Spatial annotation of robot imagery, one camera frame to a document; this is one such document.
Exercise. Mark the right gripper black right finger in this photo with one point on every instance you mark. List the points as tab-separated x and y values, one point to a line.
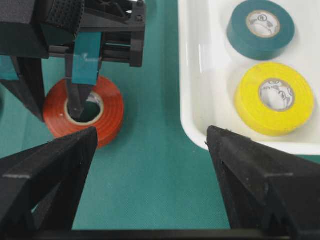
264	188

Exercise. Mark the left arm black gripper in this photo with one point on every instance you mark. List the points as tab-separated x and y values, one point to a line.
40	29

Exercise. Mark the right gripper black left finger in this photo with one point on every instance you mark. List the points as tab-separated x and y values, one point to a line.
41	187

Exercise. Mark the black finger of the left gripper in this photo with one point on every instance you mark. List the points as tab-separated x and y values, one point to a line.
29	85

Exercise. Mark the red tape roll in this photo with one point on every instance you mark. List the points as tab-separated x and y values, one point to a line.
108	122

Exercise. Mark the yellow tape roll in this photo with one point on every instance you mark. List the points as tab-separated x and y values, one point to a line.
274	99

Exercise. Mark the teal green tape roll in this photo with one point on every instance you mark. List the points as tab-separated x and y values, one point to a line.
260	29

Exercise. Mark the white plastic tray case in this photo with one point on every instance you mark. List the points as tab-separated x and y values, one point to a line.
210	71

